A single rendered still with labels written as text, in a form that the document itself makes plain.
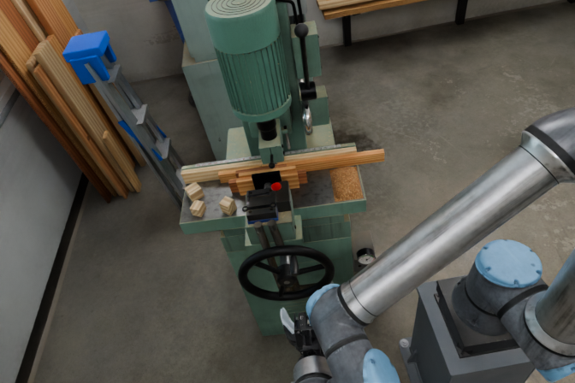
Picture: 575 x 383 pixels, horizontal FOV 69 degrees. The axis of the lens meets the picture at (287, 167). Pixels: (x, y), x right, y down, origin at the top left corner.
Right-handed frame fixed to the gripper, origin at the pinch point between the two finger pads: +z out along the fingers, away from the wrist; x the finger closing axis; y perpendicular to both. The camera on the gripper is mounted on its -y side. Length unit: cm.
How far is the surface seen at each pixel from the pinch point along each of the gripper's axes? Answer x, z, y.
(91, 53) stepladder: 79, 95, 60
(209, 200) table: 30, 39, 14
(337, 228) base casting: -10.9, 35.3, -0.6
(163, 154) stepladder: 71, 120, 2
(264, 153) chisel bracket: 8.7, 36.6, 29.4
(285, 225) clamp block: 4.7, 20.3, 12.9
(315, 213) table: -4.3, 32.0, 8.5
